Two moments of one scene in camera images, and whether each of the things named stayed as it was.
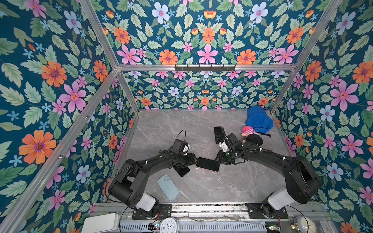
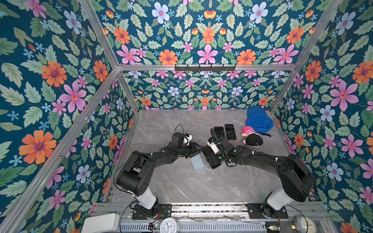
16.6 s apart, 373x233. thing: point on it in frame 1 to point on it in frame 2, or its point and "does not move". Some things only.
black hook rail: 204,69 does not move
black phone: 208,164 to 230,133
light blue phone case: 168,187 to 197,162
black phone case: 219,134 does not move
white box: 103,224 does not move
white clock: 169,224 does not move
